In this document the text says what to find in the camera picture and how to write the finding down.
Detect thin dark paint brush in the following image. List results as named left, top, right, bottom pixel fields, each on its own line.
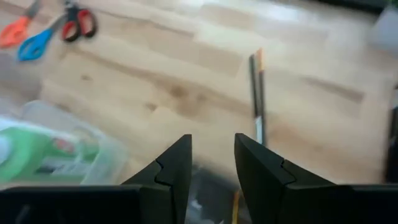
left=248, top=53, right=261, bottom=142
left=255, top=47, right=267, bottom=147

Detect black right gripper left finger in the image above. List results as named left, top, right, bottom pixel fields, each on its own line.
left=123, top=134, right=193, bottom=224

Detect small clear plastic bin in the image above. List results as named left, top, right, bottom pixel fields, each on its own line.
left=0, top=99, right=129, bottom=188

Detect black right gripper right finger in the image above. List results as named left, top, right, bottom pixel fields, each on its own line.
left=234, top=133, right=336, bottom=224

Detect green paint bottle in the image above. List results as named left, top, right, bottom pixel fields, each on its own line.
left=0, top=125, right=101, bottom=185

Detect red and black scissors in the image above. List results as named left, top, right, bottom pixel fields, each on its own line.
left=60, top=0, right=98, bottom=44

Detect blue handled scissors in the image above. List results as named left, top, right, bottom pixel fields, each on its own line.
left=16, top=12, right=68, bottom=62

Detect orange handled scissors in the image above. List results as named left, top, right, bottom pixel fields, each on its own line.
left=0, top=0, right=42, bottom=50

